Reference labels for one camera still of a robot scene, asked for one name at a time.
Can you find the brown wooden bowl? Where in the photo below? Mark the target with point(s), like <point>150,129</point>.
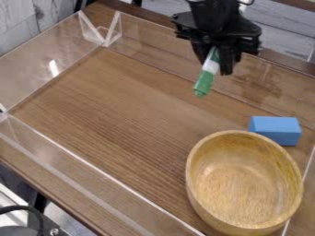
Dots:
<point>244,183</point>

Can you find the black equipment lower left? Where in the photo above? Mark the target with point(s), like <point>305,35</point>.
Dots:
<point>25,221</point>

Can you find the blue sponge block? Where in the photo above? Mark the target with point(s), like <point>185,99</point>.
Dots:
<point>282,129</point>

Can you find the clear acrylic barrier wall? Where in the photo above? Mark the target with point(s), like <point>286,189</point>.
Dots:
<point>102,119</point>

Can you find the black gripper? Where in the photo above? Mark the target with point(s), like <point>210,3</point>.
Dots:
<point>236,35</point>

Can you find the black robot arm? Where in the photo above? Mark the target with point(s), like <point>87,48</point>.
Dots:
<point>212,9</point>

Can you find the green white Expo marker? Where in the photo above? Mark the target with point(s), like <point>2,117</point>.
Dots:
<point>210,68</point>

